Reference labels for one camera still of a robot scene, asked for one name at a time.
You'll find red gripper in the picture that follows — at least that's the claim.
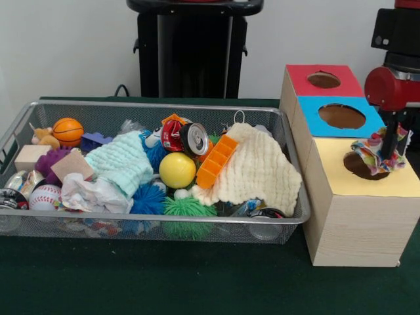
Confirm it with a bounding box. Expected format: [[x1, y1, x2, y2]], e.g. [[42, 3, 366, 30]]
[[364, 65, 420, 161]]

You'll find multicoloured patterned cloth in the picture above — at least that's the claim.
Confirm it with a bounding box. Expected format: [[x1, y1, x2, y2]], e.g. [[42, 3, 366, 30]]
[[350, 126, 413, 175]]

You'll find wooden box with three holes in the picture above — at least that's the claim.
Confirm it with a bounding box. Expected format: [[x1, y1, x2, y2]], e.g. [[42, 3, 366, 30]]
[[279, 64, 420, 268]]

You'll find shallow mesh bin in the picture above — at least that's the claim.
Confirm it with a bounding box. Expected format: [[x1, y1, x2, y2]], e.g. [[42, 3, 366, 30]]
[[0, 100, 312, 245]]

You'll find cream knitted cloth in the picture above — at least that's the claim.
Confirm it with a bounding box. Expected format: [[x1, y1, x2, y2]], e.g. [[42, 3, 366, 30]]
[[190, 123, 303, 218]]

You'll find orange plastic brick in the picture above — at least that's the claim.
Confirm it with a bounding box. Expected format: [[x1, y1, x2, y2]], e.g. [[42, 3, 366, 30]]
[[196, 135, 240, 190]]

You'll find black drinks can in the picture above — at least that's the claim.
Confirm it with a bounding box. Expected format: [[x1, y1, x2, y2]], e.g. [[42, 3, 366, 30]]
[[178, 122, 210, 158]]

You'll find yellow ball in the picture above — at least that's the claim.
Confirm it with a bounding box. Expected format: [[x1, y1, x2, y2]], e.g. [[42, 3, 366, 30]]
[[158, 152, 197, 190]]

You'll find green spiky ball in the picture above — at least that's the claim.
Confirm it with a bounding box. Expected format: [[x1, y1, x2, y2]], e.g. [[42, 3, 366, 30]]
[[161, 196, 219, 241]]

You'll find blue spiky ball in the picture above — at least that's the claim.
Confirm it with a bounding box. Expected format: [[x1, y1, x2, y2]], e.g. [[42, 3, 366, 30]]
[[130, 183, 167, 216]]

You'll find mint knitted cloth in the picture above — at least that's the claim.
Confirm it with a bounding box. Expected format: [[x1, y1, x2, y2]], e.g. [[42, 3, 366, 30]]
[[84, 130, 154, 200]]

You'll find dark green tablecloth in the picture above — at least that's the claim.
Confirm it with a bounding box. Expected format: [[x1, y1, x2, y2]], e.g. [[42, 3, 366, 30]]
[[0, 96, 420, 315]]

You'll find white crumpled paper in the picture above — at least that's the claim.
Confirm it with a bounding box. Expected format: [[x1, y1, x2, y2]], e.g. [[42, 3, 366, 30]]
[[60, 173, 135, 214]]

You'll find orange basketball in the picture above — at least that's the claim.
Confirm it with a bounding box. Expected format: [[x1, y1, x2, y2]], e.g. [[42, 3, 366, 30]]
[[51, 117, 85, 148]]

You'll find white baseball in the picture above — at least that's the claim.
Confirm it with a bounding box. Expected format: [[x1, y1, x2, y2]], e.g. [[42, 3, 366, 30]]
[[28, 184, 62, 211]]

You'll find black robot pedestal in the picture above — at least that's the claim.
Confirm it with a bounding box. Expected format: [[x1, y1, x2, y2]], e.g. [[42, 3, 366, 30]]
[[126, 0, 265, 99]]

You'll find black cable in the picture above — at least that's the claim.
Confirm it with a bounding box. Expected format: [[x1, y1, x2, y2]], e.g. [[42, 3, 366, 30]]
[[114, 83, 139, 98]]

